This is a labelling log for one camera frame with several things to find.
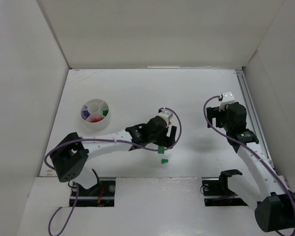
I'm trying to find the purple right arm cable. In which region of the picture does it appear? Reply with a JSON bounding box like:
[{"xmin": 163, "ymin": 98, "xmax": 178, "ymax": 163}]
[{"xmin": 203, "ymin": 95, "xmax": 295, "ymax": 236}]

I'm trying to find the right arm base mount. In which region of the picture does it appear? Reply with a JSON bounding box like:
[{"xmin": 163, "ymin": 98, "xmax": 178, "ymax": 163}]
[{"xmin": 200, "ymin": 169, "xmax": 248, "ymax": 207}]

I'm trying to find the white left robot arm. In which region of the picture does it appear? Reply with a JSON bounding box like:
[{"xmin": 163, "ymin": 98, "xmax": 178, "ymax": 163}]
[{"xmin": 48, "ymin": 116, "xmax": 177, "ymax": 190}]

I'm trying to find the white round divided container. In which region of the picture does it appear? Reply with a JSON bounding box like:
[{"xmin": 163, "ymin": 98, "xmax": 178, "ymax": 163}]
[{"xmin": 80, "ymin": 99, "xmax": 111, "ymax": 130}]

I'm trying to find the green long lego brick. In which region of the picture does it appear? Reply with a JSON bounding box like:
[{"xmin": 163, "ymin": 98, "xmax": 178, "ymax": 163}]
[{"xmin": 157, "ymin": 146, "xmax": 165, "ymax": 154}]

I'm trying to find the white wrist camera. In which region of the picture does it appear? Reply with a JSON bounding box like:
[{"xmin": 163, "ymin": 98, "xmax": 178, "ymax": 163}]
[
  {"xmin": 218, "ymin": 91, "xmax": 236, "ymax": 111},
  {"xmin": 157, "ymin": 109, "xmax": 173, "ymax": 125}
]

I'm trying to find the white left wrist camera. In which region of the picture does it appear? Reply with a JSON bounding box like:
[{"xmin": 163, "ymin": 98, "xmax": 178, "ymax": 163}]
[{"xmin": 157, "ymin": 109, "xmax": 173, "ymax": 125}]

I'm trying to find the green square lego brick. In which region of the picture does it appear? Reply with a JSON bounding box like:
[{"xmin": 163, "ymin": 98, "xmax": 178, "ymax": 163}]
[{"xmin": 103, "ymin": 110, "xmax": 109, "ymax": 116}]

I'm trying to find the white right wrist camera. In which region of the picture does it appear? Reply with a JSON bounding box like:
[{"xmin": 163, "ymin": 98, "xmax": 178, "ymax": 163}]
[{"xmin": 218, "ymin": 91, "xmax": 236, "ymax": 111}]

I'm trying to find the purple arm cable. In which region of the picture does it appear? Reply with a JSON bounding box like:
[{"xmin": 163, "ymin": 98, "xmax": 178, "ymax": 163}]
[
  {"xmin": 44, "ymin": 107, "xmax": 182, "ymax": 236},
  {"xmin": 203, "ymin": 95, "xmax": 295, "ymax": 236}
]

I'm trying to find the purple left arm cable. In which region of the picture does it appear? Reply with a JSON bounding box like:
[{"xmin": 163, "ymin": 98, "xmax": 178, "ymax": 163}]
[{"xmin": 44, "ymin": 107, "xmax": 182, "ymax": 236}]

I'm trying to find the aluminium rail right side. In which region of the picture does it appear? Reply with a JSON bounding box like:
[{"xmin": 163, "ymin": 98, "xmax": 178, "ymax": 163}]
[{"xmin": 235, "ymin": 69, "xmax": 273, "ymax": 166}]

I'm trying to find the purple arched lego piece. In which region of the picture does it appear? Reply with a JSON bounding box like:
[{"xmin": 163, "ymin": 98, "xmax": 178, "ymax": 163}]
[{"xmin": 81, "ymin": 108, "xmax": 90, "ymax": 120}]

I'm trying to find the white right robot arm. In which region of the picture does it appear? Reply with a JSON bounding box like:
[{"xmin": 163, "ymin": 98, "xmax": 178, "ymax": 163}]
[{"xmin": 203, "ymin": 99, "xmax": 295, "ymax": 236}]

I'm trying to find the red lego brick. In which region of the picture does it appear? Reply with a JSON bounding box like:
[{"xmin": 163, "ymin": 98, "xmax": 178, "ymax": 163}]
[{"xmin": 90, "ymin": 118, "xmax": 103, "ymax": 123}]

